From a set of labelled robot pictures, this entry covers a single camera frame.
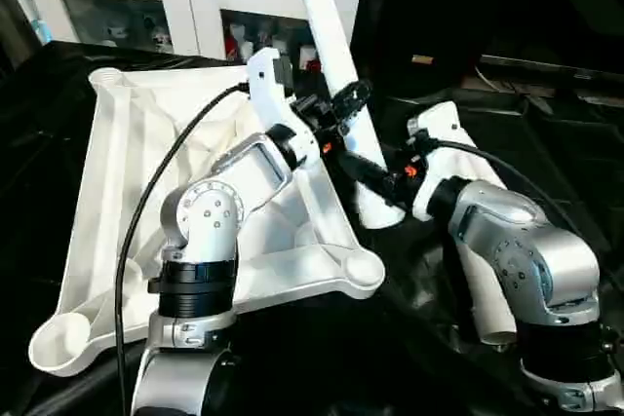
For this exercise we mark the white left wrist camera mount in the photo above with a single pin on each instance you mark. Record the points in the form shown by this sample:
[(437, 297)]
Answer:
[(265, 80)]

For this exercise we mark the white cup with red label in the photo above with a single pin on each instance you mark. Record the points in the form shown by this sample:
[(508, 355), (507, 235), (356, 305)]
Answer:
[(310, 59)]

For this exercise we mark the black television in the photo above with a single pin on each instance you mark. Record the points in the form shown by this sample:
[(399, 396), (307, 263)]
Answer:
[(560, 70)]

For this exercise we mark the red white bottle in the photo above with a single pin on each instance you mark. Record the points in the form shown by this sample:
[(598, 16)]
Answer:
[(234, 43)]

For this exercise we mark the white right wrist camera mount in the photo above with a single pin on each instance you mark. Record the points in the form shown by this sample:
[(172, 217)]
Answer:
[(439, 119)]

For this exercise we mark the white plastic table top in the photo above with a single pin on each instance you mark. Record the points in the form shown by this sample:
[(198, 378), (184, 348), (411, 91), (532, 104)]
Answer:
[(122, 167)]

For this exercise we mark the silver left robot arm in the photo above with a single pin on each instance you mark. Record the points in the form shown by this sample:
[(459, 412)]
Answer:
[(209, 221)]

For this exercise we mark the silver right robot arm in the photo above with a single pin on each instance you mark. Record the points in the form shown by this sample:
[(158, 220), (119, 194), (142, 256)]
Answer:
[(536, 250)]

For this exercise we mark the black plastic mat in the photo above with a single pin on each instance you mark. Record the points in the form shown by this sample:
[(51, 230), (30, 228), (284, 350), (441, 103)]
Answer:
[(49, 143)]

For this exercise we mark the black case with label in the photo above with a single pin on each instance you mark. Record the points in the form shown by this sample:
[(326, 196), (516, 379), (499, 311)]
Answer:
[(414, 7)]

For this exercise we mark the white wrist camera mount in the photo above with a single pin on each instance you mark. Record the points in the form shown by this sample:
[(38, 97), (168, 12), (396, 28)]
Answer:
[(265, 80), (439, 119)]

